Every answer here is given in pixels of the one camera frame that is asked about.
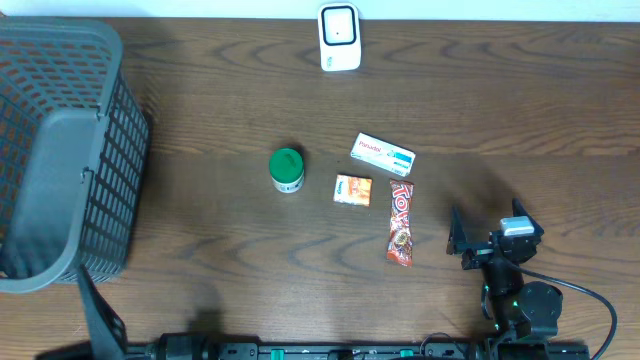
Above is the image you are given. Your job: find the grey plastic mesh basket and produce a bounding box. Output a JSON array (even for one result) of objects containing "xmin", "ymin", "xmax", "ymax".
[{"xmin": 1, "ymin": 17, "xmax": 151, "ymax": 294}]

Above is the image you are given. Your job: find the red Toto chocolate bar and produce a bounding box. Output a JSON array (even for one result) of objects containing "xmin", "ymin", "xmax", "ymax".
[{"xmin": 386, "ymin": 180, "xmax": 414, "ymax": 267}]

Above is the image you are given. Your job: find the white Panadol medicine box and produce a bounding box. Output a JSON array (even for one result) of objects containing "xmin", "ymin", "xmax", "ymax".
[{"xmin": 350, "ymin": 133, "xmax": 415, "ymax": 177}]

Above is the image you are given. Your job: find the orange Kleenex tissue pack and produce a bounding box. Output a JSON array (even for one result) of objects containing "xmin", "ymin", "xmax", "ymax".
[{"xmin": 333, "ymin": 174, "xmax": 373, "ymax": 207}]

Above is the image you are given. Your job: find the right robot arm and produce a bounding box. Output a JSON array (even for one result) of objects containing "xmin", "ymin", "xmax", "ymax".
[{"xmin": 447, "ymin": 199, "xmax": 563, "ymax": 359}]

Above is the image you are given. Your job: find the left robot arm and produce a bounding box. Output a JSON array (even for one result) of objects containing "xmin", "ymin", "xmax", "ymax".
[{"xmin": 35, "ymin": 265, "xmax": 219, "ymax": 360}]

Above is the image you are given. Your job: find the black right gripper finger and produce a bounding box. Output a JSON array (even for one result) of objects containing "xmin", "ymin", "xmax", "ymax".
[
  {"xmin": 512, "ymin": 198, "xmax": 544, "ymax": 235},
  {"xmin": 447, "ymin": 206, "xmax": 467, "ymax": 246}
]

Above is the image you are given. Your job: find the white barcode scanner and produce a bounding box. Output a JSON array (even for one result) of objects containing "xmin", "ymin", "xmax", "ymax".
[{"xmin": 317, "ymin": 3, "xmax": 362, "ymax": 72}]

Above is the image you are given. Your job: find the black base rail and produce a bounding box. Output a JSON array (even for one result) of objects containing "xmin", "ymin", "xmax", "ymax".
[{"xmin": 209, "ymin": 340, "xmax": 590, "ymax": 360}]

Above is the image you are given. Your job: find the green lid white jar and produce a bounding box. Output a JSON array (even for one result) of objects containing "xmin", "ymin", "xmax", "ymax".
[{"xmin": 269, "ymin": 148, "xmax": 305, "ymax": 193}]

